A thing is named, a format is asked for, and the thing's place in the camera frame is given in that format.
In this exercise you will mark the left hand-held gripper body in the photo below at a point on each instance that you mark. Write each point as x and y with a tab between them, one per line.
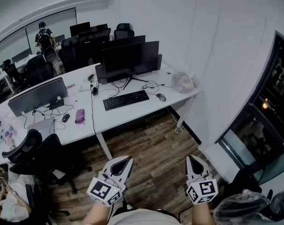
104	191

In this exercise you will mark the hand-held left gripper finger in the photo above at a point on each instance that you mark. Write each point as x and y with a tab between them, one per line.
113	161
128	171

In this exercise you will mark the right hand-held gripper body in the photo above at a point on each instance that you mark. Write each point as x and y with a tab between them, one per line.
202	189

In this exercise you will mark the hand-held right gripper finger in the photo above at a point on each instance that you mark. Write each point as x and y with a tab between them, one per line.
205	169
188	167

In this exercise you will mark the grey and black mouse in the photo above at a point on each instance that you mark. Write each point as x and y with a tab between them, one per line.
161	97

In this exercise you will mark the person's right forearm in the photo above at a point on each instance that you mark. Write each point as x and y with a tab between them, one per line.
201	214

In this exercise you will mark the person's left forearm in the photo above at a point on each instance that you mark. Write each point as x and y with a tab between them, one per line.
94	214

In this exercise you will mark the small black mouse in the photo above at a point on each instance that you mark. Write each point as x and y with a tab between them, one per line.
65	117

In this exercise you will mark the white desk leg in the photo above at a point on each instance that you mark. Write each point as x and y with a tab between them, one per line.
104	146
184	114

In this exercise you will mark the person's black shorts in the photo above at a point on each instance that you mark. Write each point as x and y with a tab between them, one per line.
121	212

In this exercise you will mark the plastic-wrapped black chair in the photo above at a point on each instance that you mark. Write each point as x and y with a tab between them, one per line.
245	207

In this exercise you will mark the person's white shirt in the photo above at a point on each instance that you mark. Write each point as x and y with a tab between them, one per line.
144	218

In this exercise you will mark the purple cloth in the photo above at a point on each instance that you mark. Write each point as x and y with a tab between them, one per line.
80	116

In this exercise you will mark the black keyboard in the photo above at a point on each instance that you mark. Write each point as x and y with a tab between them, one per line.
125	100

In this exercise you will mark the black office chair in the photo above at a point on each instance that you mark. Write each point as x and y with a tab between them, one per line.
45	153
39	70
103	34
86	35
12	72
72	55

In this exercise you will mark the black power adapter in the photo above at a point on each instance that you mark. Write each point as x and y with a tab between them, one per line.
94	91

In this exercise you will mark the grey closed laptop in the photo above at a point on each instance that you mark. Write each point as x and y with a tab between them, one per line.
42	126

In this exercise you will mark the small black box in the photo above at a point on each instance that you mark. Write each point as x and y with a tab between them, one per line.
56	104

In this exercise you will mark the clear plastic bag with food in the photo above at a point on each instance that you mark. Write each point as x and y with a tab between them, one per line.
182	83

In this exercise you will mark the pink snack packet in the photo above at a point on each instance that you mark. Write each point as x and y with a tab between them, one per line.
70	85

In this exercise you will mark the black plug adapter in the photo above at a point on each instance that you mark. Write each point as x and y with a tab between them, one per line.
90	77

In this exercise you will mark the grey monitor on left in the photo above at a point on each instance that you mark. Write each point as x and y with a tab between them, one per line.
36	95

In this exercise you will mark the black curved monitor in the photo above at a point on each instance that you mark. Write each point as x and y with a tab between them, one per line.
130	60

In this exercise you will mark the dark glass window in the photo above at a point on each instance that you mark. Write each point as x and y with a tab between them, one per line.
273	90

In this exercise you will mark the pile of colourful small items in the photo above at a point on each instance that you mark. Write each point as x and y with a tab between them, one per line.
6	135

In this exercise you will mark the black flat monitor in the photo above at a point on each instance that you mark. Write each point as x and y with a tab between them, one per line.
120	42

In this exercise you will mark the grey round chair back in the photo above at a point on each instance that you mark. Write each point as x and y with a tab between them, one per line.
50	55

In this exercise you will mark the black mesh chair with headrest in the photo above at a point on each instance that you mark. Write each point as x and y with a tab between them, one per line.
123	33

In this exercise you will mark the small black monitor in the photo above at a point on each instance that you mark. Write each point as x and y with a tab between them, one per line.
79	29

